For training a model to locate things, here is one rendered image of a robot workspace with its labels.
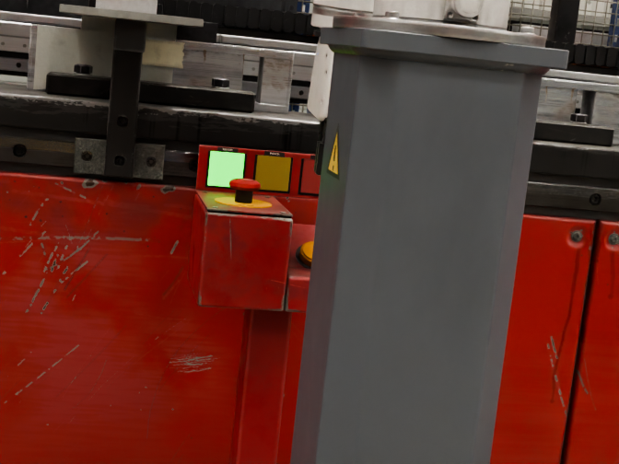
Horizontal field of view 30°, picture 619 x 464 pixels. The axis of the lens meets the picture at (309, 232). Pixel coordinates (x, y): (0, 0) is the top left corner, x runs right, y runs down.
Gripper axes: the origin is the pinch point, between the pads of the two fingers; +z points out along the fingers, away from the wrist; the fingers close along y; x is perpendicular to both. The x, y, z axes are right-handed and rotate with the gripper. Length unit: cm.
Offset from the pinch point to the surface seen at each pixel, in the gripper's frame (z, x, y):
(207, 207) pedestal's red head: 6.2, -14.9, 4.8
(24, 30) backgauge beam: -6, -41, -61
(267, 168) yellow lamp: 3.8, -6.0, -9.9
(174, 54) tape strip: -7.1, -17.7, -35.5
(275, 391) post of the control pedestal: 30.2, -3.6, 2.4
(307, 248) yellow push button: 11.9, -1.2, -1.0
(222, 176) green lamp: 5.3, -11.8, -9.7
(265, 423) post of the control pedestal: 34.4, -4.5, 2.7
